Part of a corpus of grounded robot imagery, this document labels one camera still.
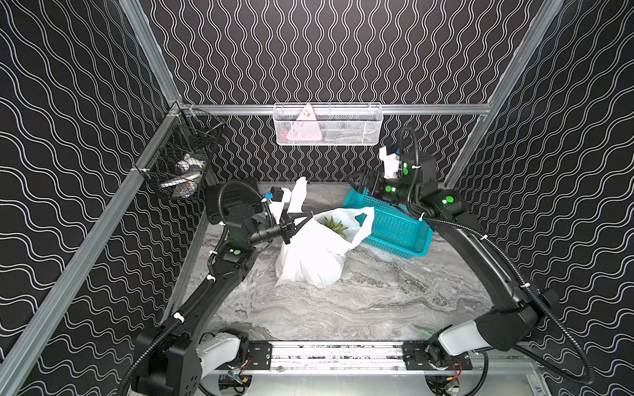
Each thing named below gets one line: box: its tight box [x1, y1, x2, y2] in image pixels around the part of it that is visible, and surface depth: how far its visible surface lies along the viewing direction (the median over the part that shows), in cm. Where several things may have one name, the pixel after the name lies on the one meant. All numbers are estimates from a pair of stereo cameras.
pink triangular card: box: [286, 103, 322, 142], surface depth 92 cm
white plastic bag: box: [269, 188, 290, 224], surface depth 63 cm
